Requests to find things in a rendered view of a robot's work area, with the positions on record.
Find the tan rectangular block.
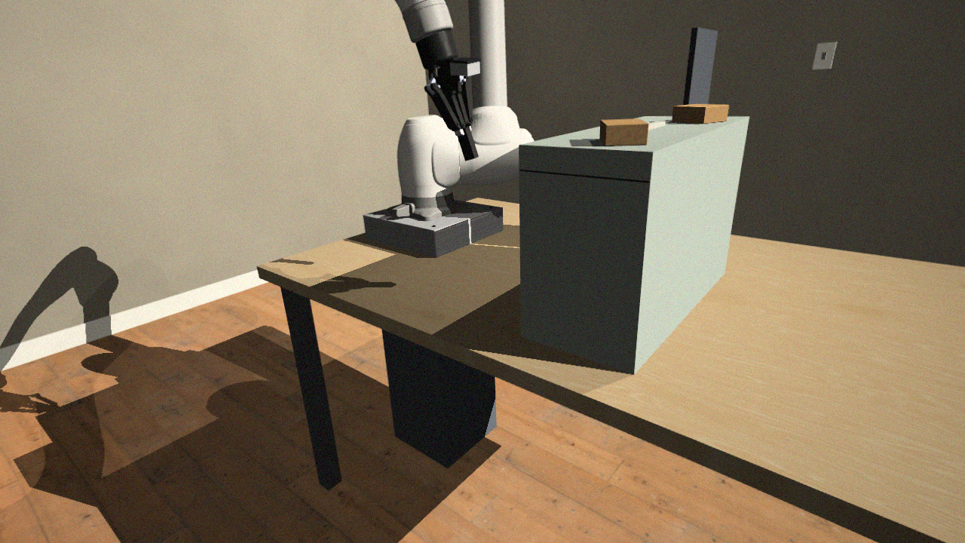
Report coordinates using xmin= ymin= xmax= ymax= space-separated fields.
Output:
xmin=672 ymin=104 xmax=729 ymax=124

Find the brown rectangular box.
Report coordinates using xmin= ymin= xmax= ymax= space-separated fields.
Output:
xmin=599 ymin=118 xmax=649 ymax=146

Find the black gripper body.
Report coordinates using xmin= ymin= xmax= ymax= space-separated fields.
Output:
xmin=415 ymin=31 xmax=458 ymax=93

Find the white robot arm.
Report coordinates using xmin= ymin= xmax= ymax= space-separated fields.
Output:
xmin=388 ymin=0 xmax=534 ymax=221

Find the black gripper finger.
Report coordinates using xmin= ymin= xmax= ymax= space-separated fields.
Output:
xmin=452 ymin=75 xmax=479 ymax=158
xmin=424 ymin=72 xmax=476 ymax=161

